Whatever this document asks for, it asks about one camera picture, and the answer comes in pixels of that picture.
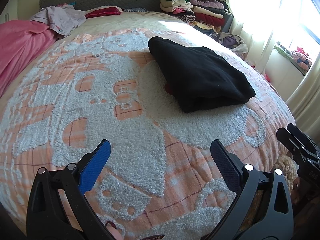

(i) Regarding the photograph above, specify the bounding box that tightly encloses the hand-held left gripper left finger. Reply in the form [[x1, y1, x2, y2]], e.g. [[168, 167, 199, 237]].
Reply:
[[26, 139, 112, 240]]

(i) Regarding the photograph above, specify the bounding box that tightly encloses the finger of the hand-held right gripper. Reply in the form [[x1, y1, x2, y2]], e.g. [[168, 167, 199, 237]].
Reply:
[[287, 123, 313, 145], [276, 127, 300, 155]]

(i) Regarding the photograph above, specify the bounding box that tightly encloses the pink striped item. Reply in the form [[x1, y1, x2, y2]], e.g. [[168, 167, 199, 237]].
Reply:
[[292, 51, 313, 69]]

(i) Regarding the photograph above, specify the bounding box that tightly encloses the person's right hand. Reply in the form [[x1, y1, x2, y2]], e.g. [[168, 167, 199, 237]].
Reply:
[[291, 176, 308, 205]]

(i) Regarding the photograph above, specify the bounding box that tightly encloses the red pillow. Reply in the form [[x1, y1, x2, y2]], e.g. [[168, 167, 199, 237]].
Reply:
[[84, 6, 122, 18]]

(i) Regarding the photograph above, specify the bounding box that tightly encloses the black sweater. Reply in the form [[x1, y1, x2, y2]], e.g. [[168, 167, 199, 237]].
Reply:
[[148, 36, 256, 113]]

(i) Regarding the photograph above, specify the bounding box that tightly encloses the cream curtain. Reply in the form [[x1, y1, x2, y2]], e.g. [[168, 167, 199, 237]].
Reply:
[[225, 0, 320, 130]]

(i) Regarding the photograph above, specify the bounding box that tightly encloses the pink blanket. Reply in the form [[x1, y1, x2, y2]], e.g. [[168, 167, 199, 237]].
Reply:
[[0, 20, 60, 98]]

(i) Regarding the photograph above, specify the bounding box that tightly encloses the grey bedside cabinet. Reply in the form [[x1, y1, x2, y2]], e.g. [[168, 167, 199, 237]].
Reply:
[[220, 12, 235, 34]]

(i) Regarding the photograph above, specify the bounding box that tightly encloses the dark window frame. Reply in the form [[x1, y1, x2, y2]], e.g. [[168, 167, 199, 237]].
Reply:
[[299, 0, 320, 44]]

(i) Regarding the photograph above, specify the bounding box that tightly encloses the cream wardrobe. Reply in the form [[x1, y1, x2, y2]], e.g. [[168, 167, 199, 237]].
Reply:
[[0, 0, 25, 25]]

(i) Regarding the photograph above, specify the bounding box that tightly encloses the beige bed sheet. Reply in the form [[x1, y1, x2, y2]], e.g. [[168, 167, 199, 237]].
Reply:
[[57, 11, 213, 40]]

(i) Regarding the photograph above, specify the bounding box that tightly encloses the tan plush blanket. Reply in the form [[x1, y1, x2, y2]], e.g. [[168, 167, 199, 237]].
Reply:
[[272, 155, 297, 193]]

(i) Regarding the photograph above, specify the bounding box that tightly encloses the green cloth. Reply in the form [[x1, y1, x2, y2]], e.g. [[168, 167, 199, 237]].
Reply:
[[274, 44, 295, 60]]

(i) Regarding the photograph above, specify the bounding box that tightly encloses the white bag of clothes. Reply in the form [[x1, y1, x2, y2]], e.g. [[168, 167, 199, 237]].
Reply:
[[210, 32, 248, 55]]

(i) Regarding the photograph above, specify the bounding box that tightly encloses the lilac garment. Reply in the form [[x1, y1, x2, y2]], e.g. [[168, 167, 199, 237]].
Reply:
[[30, 5, 87, 37]]

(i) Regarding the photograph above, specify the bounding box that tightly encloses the dark floral cloth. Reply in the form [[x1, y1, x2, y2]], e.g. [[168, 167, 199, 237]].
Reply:
[[122, 7, 148, 13]]

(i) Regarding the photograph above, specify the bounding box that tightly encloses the stack of folded clothes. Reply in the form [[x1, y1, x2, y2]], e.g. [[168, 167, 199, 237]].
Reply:
[[160, 0, 230, 34]]

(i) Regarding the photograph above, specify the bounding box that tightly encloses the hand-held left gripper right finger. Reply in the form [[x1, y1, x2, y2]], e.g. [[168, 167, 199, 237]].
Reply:
[[207, 139, 294, 240]]

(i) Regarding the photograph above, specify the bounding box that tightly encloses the orange checked blanket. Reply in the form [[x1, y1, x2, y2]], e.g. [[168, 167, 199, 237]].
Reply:
[[0, 27, 298, 240]]

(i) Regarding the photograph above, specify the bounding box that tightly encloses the person's left hand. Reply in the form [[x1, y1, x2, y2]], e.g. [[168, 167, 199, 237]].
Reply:
[[104, 220, 165, 240]]

